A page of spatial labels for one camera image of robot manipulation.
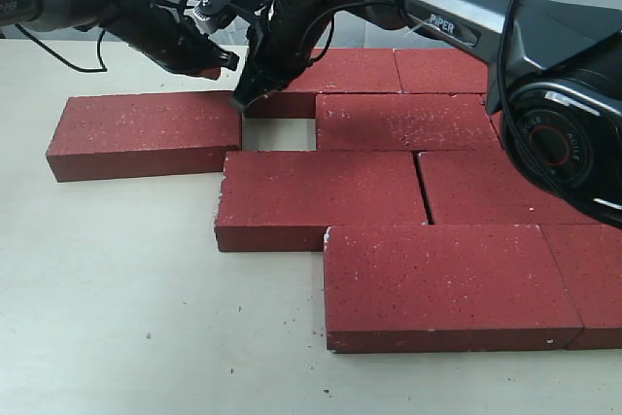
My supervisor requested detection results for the red brick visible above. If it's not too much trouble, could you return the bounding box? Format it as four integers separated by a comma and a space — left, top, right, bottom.
214, 151, 428, 253
315, 94, 498, 152
46, 91, 242, 182
542, 225, 621, 351
245, 49, 401, 119
324, 225, 583, 354
394, 49, 488, 94

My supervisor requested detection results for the red brick second row right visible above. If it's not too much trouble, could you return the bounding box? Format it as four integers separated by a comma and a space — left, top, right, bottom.
488, 111, 503, 147

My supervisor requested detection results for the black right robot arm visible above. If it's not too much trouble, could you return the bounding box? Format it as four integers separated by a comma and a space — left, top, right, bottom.
232, 0, 621, 226

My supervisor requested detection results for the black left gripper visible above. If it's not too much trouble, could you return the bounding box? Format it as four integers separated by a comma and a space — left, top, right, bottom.
104, 0, 239, 80

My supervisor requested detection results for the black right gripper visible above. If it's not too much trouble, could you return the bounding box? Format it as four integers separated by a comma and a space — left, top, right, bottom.
230, 0, 330, 116

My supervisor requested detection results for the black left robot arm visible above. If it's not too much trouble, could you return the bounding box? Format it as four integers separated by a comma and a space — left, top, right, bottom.
1, 0, 239, 79

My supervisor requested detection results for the red brick third row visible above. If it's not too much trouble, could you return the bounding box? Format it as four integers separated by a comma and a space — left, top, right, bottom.
418, 149, 595, 225

